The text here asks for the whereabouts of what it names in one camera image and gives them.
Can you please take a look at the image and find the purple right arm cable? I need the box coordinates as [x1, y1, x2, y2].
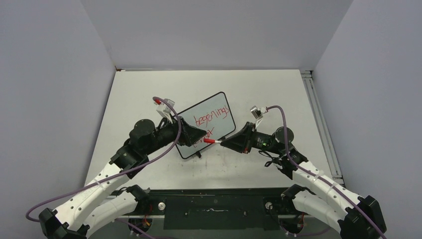
[266, 105, 388, 239]

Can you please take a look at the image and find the aluminium right side rail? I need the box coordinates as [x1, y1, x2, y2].
[300, 70, 345, 186]

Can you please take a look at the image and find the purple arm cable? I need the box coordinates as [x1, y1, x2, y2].
[25, 96, 183, 239]
[266, 105, 388, 239]

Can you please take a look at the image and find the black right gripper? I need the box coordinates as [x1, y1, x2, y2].
[221, 121, 283, 155]

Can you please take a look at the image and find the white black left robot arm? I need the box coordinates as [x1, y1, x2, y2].
[39, 118, 207, 239]

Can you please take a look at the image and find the black framed small whiteboard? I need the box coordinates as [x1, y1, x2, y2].
[177, 92, 236, 159]

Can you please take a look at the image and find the red marker cap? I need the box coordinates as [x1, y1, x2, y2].
[203, 138, 215, 144]

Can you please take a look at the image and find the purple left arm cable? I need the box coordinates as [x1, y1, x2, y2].
[25, 96, 183, 239]

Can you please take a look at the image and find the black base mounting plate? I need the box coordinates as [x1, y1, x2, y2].
[129, 188, 300, 231]

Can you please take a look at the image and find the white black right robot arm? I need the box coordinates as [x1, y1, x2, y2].
[219, 122, 387, 239]

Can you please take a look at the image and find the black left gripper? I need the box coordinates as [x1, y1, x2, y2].
[143, 113, 206, 155]

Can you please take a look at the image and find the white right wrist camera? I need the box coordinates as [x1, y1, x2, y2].
[250, 106, 268, 129]

